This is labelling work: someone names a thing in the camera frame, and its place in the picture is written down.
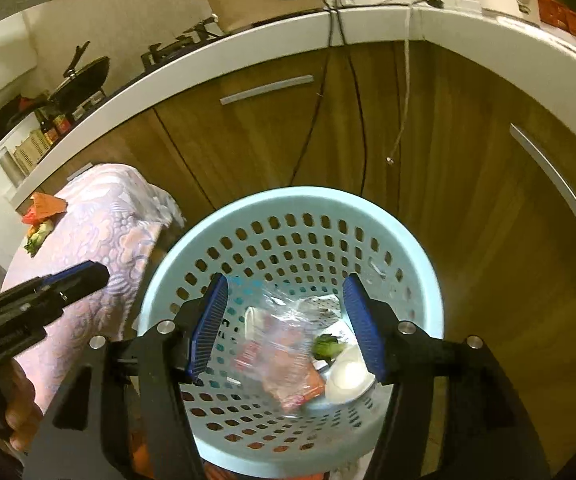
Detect black power cable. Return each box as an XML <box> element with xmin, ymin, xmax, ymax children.
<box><xmin>288</xmin><ymin>0</ymin><xmax>369</xmax><ymax>198</ymax></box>

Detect pink floral cloth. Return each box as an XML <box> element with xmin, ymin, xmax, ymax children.
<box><xmin>0</xmin><ymin>162</ymin><xmax>186</xmax><ymax>413</ymax></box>

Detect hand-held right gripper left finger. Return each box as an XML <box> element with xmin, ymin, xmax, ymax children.
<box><xmin>22</xmin><ymin>273</ymin><xmax>229</xmax><ymax>480</ymax></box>

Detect green vegetable scraps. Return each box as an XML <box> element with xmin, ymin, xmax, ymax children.
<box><xmin>312</xmin><ymin>332</ymin><xmax>347</xmax><ymax>362</ymax></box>

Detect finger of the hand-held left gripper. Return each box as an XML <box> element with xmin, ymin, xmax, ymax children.
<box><xmin>40</xmin><ymin>261</ymin><xmax>96</xmax><ymax>288</ymax></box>
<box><xmin>60</xmin><ymin>265</ymin><xmax>111</xmax><ymax>302</ymax></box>

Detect clear plastic bag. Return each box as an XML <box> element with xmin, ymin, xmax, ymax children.
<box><xmin>228</xmin><ymin>292</ymin><xmax>329</xmax><ymax>413</ymax></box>

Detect person's left hand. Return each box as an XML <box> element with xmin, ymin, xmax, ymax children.
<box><xmin>0</xmin><ymin>359</ymin><xmax>44</xmax><ymax>454</ymax></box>

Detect orange wrapper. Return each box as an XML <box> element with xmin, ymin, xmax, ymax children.
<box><xmin>29</xmin><ymin>192</ymin><xmax>69</xmax><ymax>222</ymax></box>

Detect light blue perforated basket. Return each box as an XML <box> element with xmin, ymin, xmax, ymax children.
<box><xmin>135</xmin><ymin>186</ymin><xmax>444</xmax><ymax>473</ymax></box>

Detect small steel cabinet handle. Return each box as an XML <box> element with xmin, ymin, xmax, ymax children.
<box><xmin>66</xmin><ymin>161</ymin><xmax>94</xmax><ymax>182</ymax></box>

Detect wooden base cabinet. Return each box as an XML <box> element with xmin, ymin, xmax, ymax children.
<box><xmin>70</xmin><ymin>40</ymin><xmax>576</xmax><ymax>480</ymax></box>

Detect long steel cabinet handle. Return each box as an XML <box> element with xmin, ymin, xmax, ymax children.
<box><xmin>509</xmin><ymin>123</ymin><xmax>576</xmax><ymax>268</ymax></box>

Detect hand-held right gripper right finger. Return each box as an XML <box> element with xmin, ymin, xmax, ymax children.
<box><xmin>343</xmin><ymin>274</ymin><xmax>554</xmax><ymax>480</ymax></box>

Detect black wok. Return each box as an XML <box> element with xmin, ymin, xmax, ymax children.
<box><xmin>48</xmin><ymin>41</ymin><xmax>112</xmax><ymax>108</ymax></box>

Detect yellow utensil basket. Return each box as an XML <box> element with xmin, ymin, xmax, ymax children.
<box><xmin>12</xmin><ymin>129</ymin><xmax>54</xmax><ymax>177</ymax></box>

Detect steel cylinder container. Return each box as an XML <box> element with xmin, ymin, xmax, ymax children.
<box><xmin>0</xmin><ymin>146</ymin><xmax>24</xmax><ymax>190</ymax></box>

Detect short steel cabinet handle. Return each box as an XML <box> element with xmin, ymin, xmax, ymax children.
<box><xmin>219</xmin><ymin>75</ymin><xmax>315</xmax><ymax>106</ymax></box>

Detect black cable with plug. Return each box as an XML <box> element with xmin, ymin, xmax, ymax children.
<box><xmin>338</xmin><ymin>0</ymin><xmax>445</xmax><ymax>12</ymax></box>

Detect white cable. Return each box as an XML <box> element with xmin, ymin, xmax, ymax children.
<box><xmin>385</xmin><ymin>2</ymin><xmax>415</xmax><ymax>165</ymax></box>

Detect white plastic cup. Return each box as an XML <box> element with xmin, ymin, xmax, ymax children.
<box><xmin>325</xmin><ymin>344</ymin><xmax>377</xmax><ymax>406</ymax></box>

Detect black gas stove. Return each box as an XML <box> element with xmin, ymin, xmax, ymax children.
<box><xmin>140</xmin><ymin>16</ymin><xmax>221</xmax><ymax>70</ymax></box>

